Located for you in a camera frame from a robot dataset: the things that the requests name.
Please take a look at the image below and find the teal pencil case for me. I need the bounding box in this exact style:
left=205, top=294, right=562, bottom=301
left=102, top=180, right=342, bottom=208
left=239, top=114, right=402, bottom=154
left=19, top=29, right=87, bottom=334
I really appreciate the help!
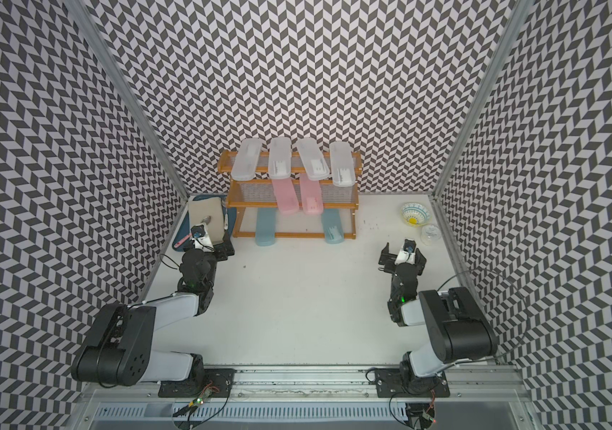
left=321, top=209, right=345, bottom=245
left=255, top=208, right=277, bottom=247

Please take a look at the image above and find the pink pencil case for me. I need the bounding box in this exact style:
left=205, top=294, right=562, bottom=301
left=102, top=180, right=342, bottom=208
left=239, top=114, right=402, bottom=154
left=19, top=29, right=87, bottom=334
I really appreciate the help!
left=271, top=178, right=300, bottom=215
left=299, top=174, right=324, bottom=215

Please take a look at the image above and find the clear pencil case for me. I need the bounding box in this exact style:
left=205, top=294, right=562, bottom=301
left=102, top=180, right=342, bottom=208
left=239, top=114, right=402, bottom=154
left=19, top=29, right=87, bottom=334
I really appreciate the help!
left=329, top=142, right=356, bottom=187
left=268, top=137, right=293, bottom=180
left=295, top=138, right=330, bottom=181
left=231, top=138, right=265, bottom=182

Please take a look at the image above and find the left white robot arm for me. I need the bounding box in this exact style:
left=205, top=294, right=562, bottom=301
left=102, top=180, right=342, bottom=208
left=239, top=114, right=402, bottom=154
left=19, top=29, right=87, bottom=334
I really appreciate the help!
left=71, top=245, right=220, bottom=398

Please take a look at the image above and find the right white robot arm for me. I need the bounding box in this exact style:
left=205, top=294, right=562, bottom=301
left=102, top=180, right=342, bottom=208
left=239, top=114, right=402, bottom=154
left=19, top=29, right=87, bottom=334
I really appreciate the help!
left=375, top=239, right=498, bottom=397

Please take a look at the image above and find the wooden two-tier shelf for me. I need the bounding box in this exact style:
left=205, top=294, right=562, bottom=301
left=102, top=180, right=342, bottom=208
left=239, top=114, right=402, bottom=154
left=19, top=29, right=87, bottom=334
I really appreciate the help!
left=226, top=152, right=359, bottom=239

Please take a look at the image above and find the dark teal tray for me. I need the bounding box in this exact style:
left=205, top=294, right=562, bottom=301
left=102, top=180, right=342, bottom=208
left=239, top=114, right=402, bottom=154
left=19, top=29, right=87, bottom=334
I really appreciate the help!
left=173, top=195, right=237, bottom=260

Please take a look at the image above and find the beige folded cloth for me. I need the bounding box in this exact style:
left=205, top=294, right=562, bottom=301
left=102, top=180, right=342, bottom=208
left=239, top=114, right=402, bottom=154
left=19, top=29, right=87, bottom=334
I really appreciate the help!
left=187, top=197, right=225, bottom=244

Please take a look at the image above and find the small clear glass cup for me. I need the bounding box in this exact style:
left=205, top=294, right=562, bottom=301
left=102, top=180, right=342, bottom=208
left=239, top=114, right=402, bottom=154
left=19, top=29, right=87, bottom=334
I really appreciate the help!
left=421, top=224, right=442, bottom=245

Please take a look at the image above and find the patterned bowl yellow centre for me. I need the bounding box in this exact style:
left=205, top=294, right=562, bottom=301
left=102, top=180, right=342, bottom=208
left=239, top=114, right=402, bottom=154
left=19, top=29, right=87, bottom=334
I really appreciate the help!
left=401, top=202, right=432, bottom=227

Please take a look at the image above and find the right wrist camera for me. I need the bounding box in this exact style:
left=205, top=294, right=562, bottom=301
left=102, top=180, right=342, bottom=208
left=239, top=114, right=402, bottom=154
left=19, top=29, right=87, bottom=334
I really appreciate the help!
left=395, top=239, right=417, bottom=265

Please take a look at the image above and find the pink handled spoon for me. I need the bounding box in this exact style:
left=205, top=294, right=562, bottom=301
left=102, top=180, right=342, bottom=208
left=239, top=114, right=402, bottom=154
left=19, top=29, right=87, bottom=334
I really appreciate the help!
left=173, top=216, right=212, bottom=251

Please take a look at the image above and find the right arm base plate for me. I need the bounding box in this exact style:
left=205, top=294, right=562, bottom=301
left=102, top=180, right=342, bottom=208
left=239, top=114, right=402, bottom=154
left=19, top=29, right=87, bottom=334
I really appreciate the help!
left=370, top=368, right=450, bottom=399

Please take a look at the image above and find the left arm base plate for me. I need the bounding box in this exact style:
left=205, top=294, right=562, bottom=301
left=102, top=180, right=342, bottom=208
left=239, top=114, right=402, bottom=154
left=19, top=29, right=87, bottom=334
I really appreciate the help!
left=157, top=368, right=235, bottom=400

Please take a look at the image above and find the aluminium front rail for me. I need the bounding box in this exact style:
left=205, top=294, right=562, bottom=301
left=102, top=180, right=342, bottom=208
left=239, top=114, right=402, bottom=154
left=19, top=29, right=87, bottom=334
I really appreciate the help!
left=67, top=363, right=541, bottom=429

